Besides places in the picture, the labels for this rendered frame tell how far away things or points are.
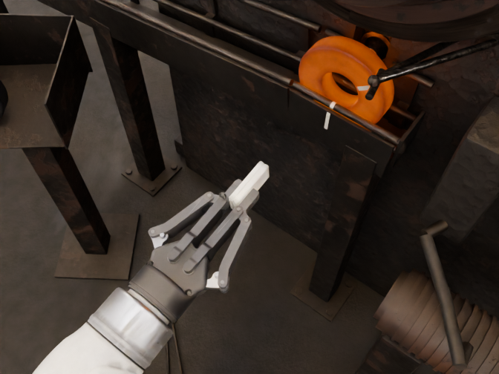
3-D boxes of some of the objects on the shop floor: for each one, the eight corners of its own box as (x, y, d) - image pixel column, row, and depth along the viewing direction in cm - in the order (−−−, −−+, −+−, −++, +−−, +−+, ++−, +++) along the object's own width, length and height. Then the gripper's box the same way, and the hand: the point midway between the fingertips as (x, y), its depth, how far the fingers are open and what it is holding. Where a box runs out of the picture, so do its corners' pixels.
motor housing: (360, 340, 136) (416, 250, 91) (439, 396, 129) (542, 328, 84) (332, 383, 131) (376, 309, 85) (413, 444, 124) (509, 398, 78)
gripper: (118, 286, 71) (229, 159, 79) (194, 346, 67) (303, 205, 75) (101, 266, 64) (225, 130, 72) (183, 332, 60) (305, 179, 68)
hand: (249, 186), depth 72 cm, fingers closed
